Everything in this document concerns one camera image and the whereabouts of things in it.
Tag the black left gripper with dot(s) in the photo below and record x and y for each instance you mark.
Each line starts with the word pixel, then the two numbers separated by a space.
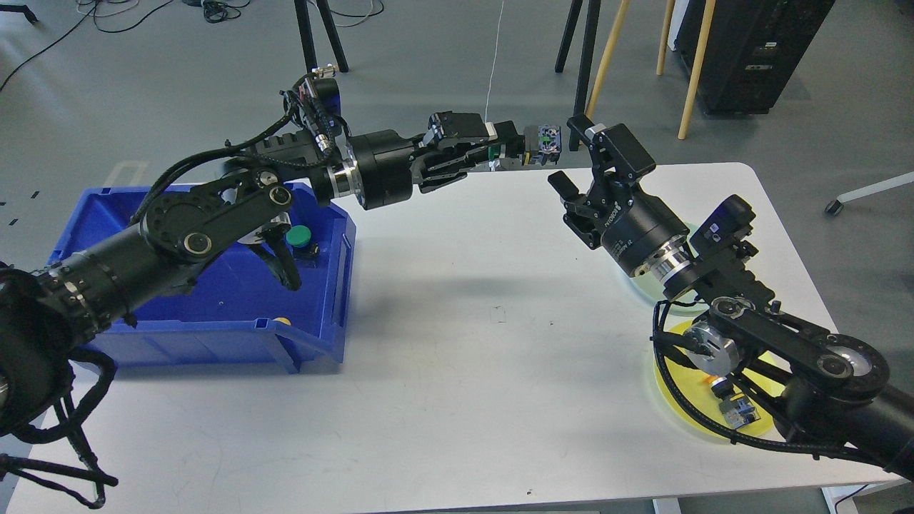
pixel 388 166

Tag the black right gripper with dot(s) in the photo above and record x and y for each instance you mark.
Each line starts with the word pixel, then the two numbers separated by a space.
pixel 637 229

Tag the green push button front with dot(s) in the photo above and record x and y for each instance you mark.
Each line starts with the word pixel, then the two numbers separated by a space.
pixel 544 147

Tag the green push button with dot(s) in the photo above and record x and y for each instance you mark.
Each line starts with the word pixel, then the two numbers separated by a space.
pixel 303 247
pixel 544 147

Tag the yellow push button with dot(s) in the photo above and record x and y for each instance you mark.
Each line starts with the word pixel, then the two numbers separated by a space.
pixel 737 409

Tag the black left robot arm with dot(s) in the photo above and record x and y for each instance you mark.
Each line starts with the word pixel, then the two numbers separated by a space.
pixel 193 213

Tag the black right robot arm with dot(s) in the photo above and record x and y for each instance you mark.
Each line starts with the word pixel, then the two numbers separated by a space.
pixel 828 393

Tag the green push button back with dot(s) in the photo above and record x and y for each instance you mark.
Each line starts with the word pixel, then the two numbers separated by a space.
pixel 303 247

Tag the black tripod right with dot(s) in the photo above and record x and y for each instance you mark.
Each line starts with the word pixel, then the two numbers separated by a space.
pixel 593 14

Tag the black cabinet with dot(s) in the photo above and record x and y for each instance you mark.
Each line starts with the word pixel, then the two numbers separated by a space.
pixel 753 49

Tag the white chair base leg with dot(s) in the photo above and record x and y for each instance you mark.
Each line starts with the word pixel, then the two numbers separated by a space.
pixel 835 206

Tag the blue plastic bin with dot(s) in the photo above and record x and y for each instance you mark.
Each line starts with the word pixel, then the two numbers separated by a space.
pixel 228 318

